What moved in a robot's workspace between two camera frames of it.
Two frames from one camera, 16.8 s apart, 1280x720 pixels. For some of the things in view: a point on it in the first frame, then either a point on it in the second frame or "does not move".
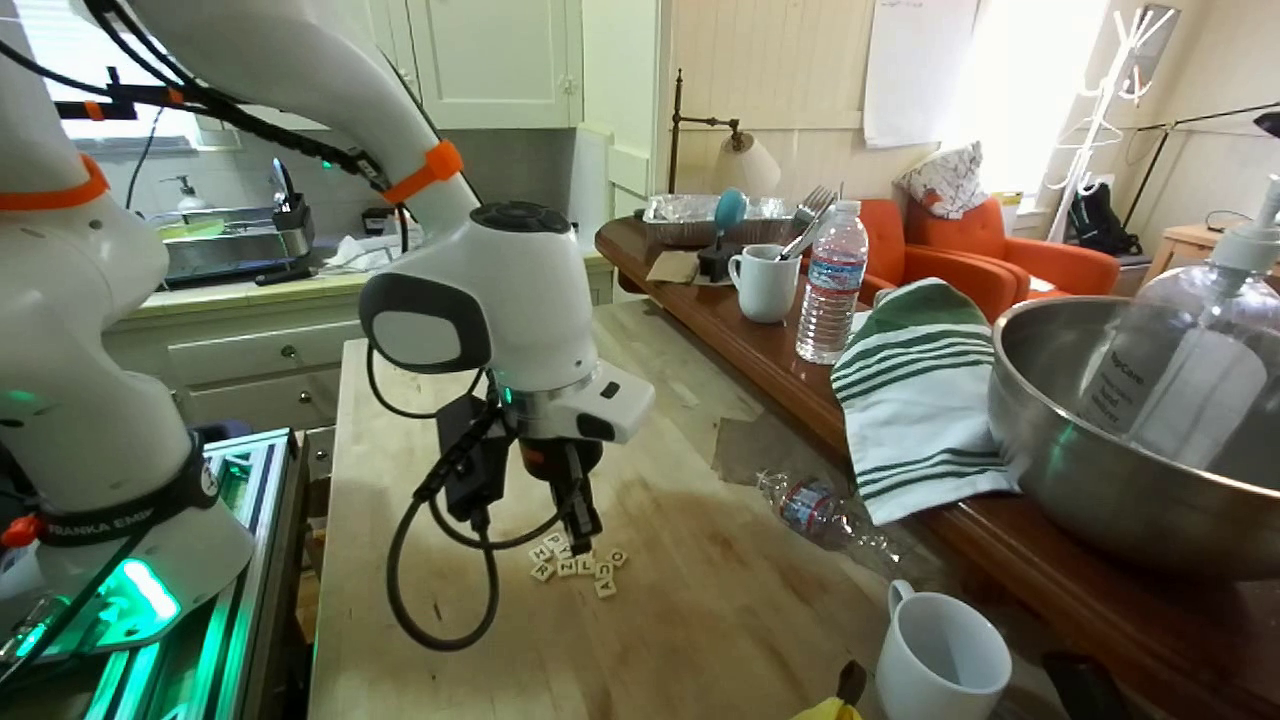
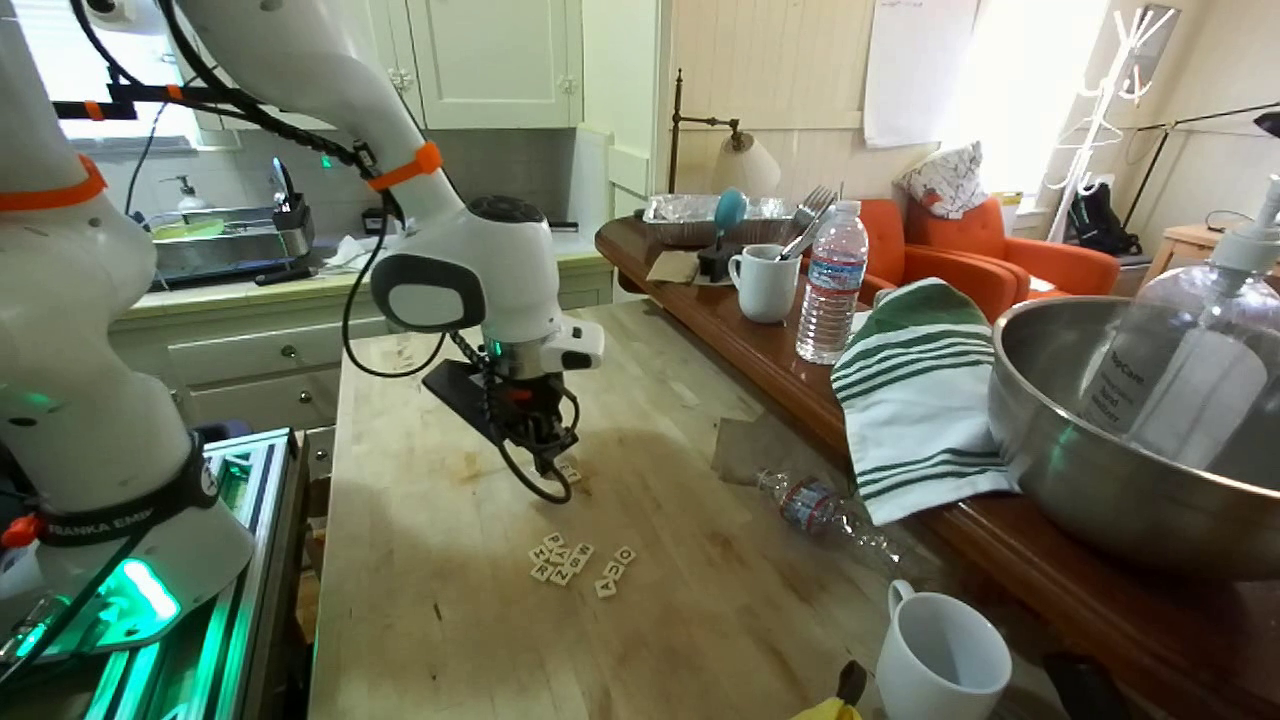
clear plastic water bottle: x=833 y=287 does not move
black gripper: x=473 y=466 -> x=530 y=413
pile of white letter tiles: x=554 y=559 does not move
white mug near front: x=943 y=658 does not move
